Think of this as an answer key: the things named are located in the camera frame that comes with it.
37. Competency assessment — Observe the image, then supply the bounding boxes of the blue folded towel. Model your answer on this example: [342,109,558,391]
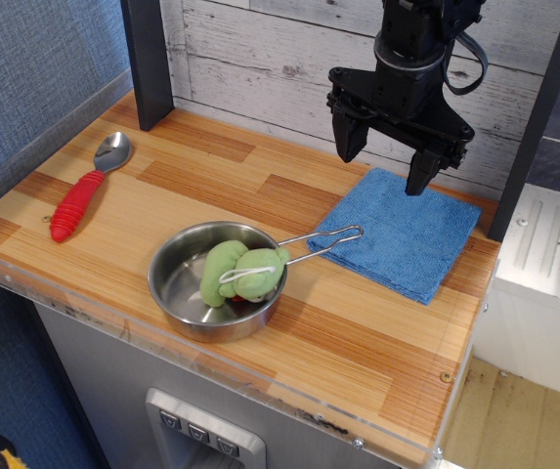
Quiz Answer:
[317,168,482,305]

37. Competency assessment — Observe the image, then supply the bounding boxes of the green plush toy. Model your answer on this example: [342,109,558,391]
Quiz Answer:
[199,240,290,308]

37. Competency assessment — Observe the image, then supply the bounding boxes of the dark left vertical post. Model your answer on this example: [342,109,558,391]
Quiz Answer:
[120,0,174,131]

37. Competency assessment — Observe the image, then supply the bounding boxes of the silver dispenser button panel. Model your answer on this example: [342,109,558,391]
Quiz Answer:
[145,388,267,468]

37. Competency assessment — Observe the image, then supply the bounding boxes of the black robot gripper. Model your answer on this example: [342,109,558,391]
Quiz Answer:
[327,67,474,196]

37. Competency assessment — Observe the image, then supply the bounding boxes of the dark vertical post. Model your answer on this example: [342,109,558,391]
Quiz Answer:
[120,0,174,131]
[488,30,560,241]

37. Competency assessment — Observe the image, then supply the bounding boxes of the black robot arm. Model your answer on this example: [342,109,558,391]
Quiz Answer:
[327,1,489,195]

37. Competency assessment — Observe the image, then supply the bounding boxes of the white toy sink unit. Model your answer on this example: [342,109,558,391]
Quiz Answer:
[474,185,560,392]

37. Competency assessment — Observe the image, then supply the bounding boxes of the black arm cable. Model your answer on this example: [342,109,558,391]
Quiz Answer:
[439,28,490,97]

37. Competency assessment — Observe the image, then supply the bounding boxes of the stainless steel pot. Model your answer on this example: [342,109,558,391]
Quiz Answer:
[148,221,364,342]

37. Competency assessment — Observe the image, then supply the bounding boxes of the dark right vertical post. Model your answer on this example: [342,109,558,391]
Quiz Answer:
[488,30,560,241]

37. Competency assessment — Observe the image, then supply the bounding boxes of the red handled metal spoon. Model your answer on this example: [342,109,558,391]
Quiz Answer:
[50,132,131,242]

